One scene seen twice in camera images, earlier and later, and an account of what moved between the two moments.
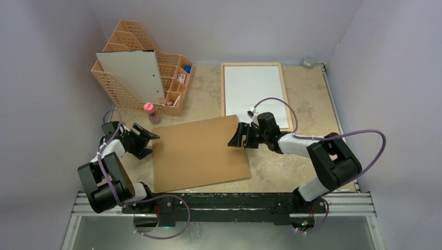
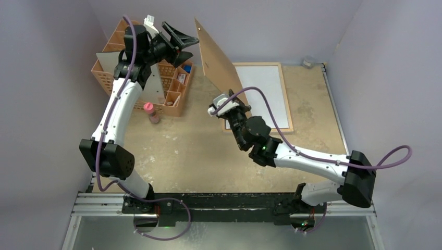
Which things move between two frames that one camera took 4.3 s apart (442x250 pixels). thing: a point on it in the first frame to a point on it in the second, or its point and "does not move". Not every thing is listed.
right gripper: (247, 135) to (233, 115)
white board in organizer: (138, 69) does not move
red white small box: (181, 77) does not move
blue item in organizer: (187, 68) does not move
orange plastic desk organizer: (174, 70) does not move
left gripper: (141, 151) to (176, 57)
